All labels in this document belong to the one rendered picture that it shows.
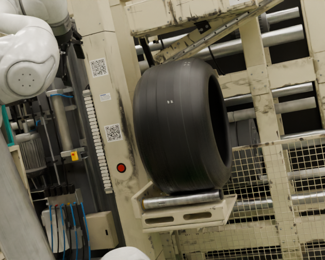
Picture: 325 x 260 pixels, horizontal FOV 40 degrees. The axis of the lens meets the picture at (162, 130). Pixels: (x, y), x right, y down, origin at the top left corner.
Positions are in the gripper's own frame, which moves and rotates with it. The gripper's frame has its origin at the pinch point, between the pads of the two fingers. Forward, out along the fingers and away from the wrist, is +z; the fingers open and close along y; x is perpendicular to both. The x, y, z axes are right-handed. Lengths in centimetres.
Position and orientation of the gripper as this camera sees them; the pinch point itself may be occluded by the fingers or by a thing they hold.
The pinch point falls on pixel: (74, 69)
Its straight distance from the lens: 170.5
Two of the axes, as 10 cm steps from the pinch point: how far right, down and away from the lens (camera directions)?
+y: 2.5, -8.1, 5.3
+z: 0.9, 5.7, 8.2
